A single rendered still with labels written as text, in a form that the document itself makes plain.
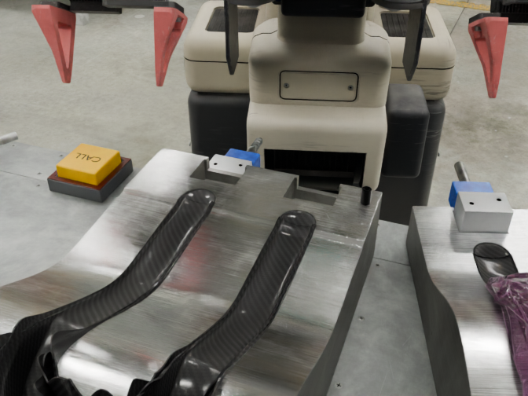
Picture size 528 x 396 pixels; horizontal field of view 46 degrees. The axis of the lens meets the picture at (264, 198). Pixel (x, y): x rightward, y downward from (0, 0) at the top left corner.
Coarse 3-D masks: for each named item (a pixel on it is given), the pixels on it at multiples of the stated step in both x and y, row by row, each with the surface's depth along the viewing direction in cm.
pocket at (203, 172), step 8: (208, 160) 71; (200, 168) 70; (208, 168) 72; (192, 176) 68; (200, 176) 71; (208, 176) 72; (216, 176) 71; (224, 176) 71; (232, 176) 71; (240, 176) 70; (224, 184) 71; (232, 184) 71
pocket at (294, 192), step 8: (296, 184) 68; (288, 192) 66; (296, 192) 69; (304, 192) 68; (312, 192) 68; (320, 192) 68; (328, 192) 68; (304, 200) 69; (312, 200) 68; (320, 200) 68; (328, 200) 68
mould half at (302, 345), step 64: (128, 192) 66; (256, 192) 65; (128, 256) 58; (192, 256) 58; (256, 256) 58; (320, 256) 58; (0, 320) 45; (128, 320) 48; (192, 320) 50; (320, 320) 52; (128, 384) 40; (256, 384) 41; (320, 384) 50
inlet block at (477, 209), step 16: (464, 176) 73; (464, 192) 67; (480, 192) 67; (496, 192) 67; (464, 208) 64; (480, 208) 64; (496, 208) 64; (464, 224) 65; (480, 224) 65; (496, 224) 65
